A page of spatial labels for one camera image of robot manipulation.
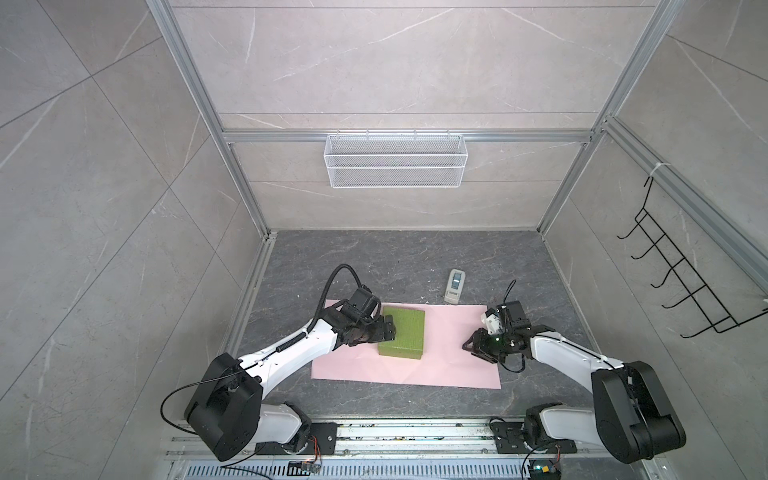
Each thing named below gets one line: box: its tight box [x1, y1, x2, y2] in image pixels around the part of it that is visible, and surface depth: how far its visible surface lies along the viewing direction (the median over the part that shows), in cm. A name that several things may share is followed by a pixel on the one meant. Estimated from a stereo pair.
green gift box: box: [378, 306, 425, 360], surface depth 86 cm
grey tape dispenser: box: [444, 268, 466, 305], surface depth 101 cm
